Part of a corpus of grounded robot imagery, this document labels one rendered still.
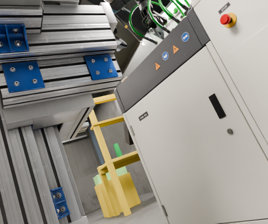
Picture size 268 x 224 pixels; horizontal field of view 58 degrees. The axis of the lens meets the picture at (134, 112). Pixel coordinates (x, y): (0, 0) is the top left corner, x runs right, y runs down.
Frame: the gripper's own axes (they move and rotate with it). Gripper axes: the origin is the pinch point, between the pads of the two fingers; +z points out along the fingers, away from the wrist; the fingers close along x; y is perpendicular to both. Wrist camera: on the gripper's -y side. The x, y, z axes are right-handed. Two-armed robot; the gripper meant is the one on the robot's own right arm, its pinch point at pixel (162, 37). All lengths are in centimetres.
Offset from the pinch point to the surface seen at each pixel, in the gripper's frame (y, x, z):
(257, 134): 23, 34, 71
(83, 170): -241, -683, -23
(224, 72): 23, 34, 45
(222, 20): 27, 44, 30
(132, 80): 22.8, -14.6, 19.9
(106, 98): -102, -219, -63
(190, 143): 23, 4, 65
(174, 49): 22.9, 18.7, 23.5
